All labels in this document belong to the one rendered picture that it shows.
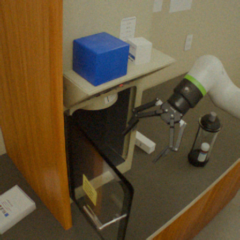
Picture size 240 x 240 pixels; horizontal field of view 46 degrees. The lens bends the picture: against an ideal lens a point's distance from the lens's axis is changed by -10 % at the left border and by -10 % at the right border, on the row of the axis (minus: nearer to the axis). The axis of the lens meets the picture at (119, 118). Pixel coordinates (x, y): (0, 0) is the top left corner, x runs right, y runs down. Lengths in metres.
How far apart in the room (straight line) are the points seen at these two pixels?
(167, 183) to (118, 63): 0.68
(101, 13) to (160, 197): 0.76
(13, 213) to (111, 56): 0.68
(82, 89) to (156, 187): 0.66
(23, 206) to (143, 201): 0.47
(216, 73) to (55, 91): 0.54
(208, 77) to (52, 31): 0.56
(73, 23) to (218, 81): 0.52
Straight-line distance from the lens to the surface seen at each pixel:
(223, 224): 2.42
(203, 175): 1.35
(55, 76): 0.65
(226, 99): 1.03
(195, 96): 0.97
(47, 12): 0.59
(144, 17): 0.89
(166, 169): 1.32
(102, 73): 0.70
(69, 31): 0.73
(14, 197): 1.16
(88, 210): 0.83
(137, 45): 0.80
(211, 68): 0.98
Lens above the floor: 1.89
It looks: 38 degrees down
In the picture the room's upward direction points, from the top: 6 degrees clockwise
